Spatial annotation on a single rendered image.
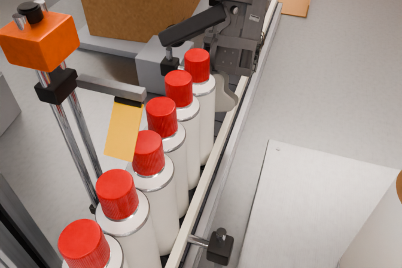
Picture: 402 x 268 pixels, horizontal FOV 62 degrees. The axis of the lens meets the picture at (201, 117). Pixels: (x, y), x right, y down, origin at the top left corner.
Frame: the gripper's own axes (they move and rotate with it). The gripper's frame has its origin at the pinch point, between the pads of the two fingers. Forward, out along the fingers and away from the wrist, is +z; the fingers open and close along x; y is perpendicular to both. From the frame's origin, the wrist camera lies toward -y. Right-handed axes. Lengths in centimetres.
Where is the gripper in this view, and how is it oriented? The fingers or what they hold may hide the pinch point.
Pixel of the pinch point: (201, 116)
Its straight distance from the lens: 56.2
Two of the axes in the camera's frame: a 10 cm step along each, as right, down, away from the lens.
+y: 9.5, 2.2, -2.3
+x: 2.7, -2.2, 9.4
